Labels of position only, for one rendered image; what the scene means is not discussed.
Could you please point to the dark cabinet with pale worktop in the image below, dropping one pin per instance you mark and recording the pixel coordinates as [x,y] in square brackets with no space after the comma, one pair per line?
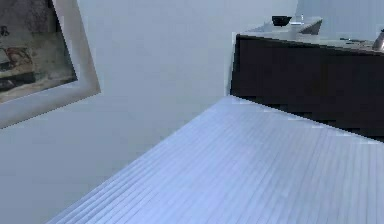
[300,76]

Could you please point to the dark flat utensil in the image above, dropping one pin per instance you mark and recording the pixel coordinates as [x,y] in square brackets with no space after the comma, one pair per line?
[351,40]

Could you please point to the black bowl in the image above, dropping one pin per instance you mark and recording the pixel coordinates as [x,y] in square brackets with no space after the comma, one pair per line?
[281,20]

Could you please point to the clear glass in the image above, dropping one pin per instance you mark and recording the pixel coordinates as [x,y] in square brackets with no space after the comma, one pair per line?
[297,20]

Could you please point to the silver kettle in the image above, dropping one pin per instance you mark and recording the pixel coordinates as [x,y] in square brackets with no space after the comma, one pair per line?
[379,41]

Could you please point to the white framed wall picture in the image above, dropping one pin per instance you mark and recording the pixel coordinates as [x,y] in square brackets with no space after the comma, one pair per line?
[36,53]

